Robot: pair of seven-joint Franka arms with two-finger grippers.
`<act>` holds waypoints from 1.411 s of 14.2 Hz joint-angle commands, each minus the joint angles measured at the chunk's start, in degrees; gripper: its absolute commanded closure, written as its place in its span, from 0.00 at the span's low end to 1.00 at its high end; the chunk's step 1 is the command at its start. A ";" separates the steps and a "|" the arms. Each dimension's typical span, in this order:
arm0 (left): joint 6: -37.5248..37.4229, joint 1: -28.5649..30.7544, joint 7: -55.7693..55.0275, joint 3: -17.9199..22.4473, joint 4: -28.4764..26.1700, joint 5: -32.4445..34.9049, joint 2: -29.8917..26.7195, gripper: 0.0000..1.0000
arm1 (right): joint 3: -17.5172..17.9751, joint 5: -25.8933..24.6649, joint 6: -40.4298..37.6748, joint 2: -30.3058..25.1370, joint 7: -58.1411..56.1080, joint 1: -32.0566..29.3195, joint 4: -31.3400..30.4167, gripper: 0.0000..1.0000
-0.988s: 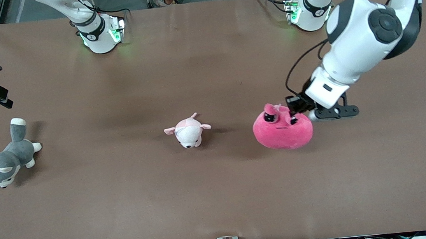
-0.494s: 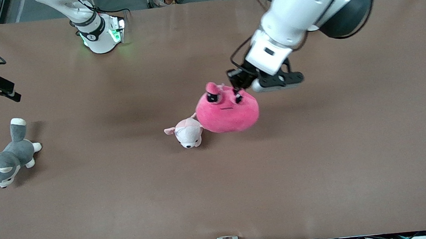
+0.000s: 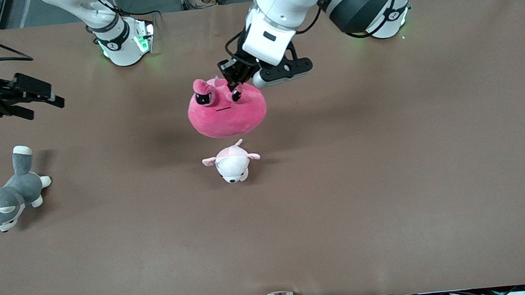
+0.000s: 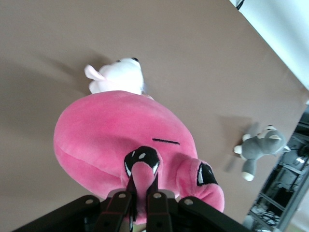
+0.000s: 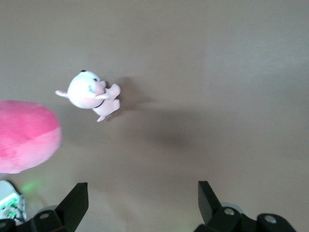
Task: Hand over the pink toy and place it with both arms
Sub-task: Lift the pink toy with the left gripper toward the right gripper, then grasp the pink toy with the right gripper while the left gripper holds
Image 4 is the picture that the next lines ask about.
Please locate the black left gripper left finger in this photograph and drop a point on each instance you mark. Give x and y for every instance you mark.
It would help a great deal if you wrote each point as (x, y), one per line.
(108, 215)

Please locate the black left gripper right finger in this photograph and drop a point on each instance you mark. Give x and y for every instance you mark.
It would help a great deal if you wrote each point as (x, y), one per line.
(164, 215)

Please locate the round pink plush toy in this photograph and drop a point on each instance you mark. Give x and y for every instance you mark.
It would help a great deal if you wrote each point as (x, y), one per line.
(108, 125)

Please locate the grey white husky plush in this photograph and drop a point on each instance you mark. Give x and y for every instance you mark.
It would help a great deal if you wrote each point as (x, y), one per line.
(256, 147)

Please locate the small white pink plush animal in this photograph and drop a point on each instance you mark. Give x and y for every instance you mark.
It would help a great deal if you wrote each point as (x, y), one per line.
(120, 75)

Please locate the grey metal frame beam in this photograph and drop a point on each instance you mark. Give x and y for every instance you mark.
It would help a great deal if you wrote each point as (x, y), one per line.
(277, 193)

